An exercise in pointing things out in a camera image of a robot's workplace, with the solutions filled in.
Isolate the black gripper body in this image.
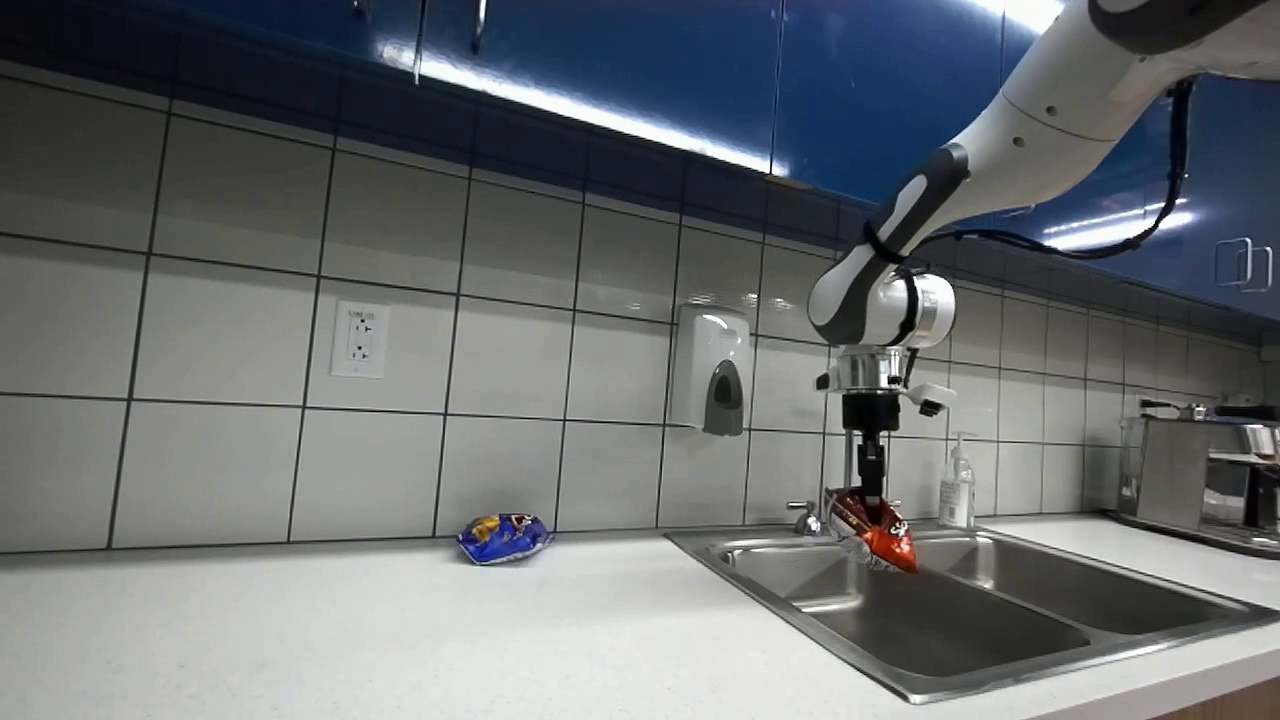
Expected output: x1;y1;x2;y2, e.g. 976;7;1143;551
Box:
842;390;906;454

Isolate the red Doritos chip bag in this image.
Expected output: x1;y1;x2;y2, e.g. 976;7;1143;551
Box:
821;485;926;575

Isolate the stainless steel double sink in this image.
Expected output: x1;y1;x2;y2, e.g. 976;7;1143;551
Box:
670;520;1280;707

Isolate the blue chip bag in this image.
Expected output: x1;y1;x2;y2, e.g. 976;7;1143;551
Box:
456;512;557;568

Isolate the silver countertop appliance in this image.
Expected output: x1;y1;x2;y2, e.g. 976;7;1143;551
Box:
1117;399;1280;559

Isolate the wooden base cabinet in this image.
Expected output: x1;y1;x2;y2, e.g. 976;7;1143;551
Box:
1157;677;1280;720

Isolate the blue upper cabinet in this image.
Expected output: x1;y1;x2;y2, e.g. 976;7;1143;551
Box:
0;0;1280;334

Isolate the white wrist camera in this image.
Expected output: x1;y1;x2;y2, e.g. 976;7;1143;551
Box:
901;375;960;417

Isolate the chrome tap handle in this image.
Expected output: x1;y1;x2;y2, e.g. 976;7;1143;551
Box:
786;498;831;541

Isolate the white wall soap dispenser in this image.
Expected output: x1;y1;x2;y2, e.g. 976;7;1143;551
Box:
664;304;762;441

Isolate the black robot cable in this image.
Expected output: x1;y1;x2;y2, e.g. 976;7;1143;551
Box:
948;76;1202;259

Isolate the white wall outlet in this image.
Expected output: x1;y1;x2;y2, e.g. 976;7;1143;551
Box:
331;302;395;380

